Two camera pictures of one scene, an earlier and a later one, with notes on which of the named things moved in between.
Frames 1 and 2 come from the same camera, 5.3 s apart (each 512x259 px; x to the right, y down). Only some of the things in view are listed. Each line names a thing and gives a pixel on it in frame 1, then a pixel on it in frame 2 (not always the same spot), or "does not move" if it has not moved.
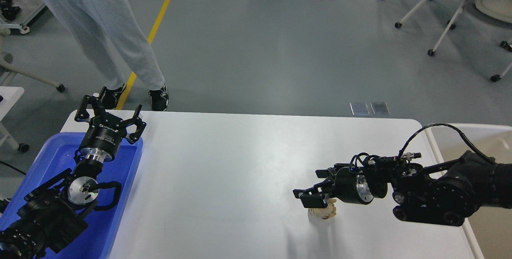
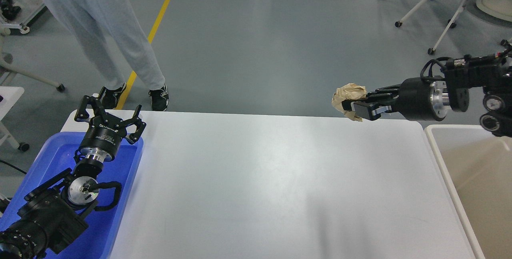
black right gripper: (359, 185) → (417, 98)
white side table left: (9, 96) does not move
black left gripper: (103, 137) does not move
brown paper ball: (325, 213) → (348, 91)
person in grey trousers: (98, 10) does not move
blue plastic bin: (93, 241) does not move
